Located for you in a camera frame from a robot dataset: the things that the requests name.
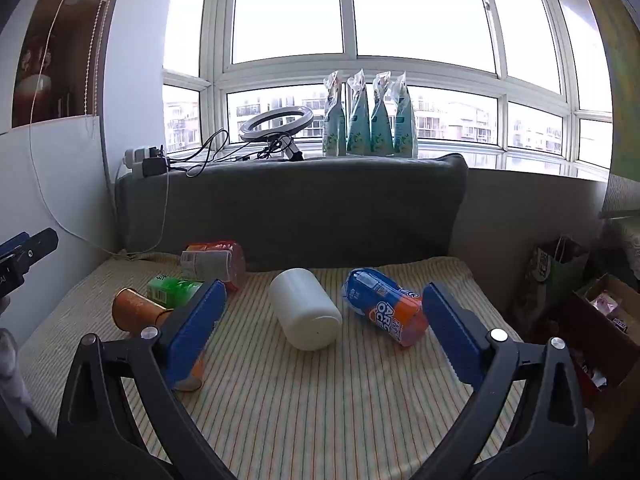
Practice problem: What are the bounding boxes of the blue orange Arctic Ocean cup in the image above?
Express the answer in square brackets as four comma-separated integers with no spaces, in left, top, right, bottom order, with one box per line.
[343,268,428,348]

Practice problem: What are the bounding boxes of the green cup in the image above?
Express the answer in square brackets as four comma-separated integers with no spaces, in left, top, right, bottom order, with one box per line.
[146,275,202,309]

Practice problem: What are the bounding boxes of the white plastic cup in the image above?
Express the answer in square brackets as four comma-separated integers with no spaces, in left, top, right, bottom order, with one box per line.
[269,268,343,351]

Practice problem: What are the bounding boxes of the white power strip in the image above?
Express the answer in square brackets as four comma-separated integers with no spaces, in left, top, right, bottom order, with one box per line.
[124,146,166,179]

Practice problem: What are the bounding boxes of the cardboard box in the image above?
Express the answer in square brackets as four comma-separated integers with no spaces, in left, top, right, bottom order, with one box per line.
[573,274,639,387]

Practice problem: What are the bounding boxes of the black power adapter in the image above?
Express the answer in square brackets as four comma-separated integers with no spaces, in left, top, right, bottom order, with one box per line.
[142,157,168,178]

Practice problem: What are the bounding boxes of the striped seat cushion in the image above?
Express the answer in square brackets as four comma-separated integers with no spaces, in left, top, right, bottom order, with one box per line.
[17,253,526,480]

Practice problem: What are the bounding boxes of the dark grey back cushion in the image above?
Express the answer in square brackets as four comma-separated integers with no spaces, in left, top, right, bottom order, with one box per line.
[115,154,469,272]

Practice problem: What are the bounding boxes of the teal refill pouch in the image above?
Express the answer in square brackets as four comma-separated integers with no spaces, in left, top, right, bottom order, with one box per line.
[390,73,418,158]
[370,72,394,156]
[322,70,346,156]
[347,70,371,155]

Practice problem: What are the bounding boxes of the white charging cable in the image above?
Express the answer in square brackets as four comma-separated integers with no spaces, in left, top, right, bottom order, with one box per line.
[27,0,172,261]

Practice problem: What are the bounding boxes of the wooden wall shelf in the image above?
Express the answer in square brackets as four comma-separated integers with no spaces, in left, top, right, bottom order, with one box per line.
[11,0,115,127]

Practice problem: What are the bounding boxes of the black cables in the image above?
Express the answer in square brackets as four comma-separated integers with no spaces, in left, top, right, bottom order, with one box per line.
[167,128,292,179]

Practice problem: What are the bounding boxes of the ring light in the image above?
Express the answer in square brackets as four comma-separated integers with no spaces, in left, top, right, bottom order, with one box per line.
[240,106,314,162]

